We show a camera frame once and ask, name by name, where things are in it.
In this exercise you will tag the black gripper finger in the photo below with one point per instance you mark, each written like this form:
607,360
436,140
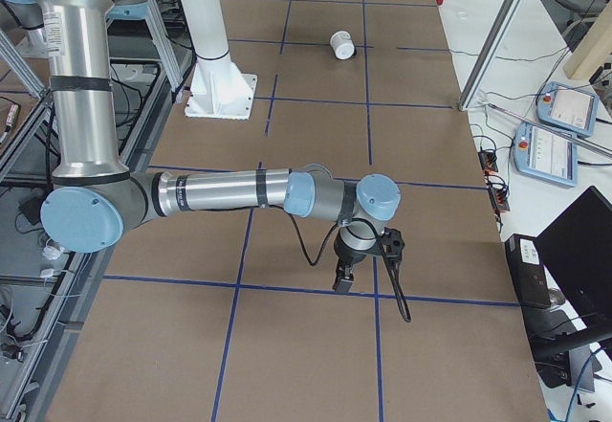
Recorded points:
347,280
339,272

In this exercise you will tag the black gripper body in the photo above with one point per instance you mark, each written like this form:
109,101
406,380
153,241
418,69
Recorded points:
347,255

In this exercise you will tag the white smiley mug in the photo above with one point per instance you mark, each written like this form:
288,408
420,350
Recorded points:
342,44

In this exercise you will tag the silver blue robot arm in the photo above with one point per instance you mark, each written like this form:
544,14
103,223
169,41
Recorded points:
97,199

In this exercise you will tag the brown paper table cover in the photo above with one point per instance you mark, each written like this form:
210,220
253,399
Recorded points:
231,316

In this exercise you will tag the black computer box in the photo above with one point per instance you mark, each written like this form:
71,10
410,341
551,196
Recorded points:
527,272

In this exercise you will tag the lower blue teach pendant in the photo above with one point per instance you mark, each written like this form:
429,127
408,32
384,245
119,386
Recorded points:
543,155

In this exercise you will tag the blue teach pendant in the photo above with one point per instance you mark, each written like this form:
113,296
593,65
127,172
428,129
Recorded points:
543,155
567,108

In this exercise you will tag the black monitor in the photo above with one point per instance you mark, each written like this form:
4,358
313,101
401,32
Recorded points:
576,250

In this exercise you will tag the upper blue teach pendant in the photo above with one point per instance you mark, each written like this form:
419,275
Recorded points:
567,108

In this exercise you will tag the wooden beam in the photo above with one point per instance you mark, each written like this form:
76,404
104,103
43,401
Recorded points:
593,50

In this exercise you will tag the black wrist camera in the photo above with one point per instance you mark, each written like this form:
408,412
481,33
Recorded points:
393,244

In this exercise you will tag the white pedestal column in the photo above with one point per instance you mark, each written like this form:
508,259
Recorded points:
219,90

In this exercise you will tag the aluminium frame post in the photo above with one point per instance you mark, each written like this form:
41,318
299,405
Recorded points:
488,52

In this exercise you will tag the aluminium side frame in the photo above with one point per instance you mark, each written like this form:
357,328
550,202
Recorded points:
43,300

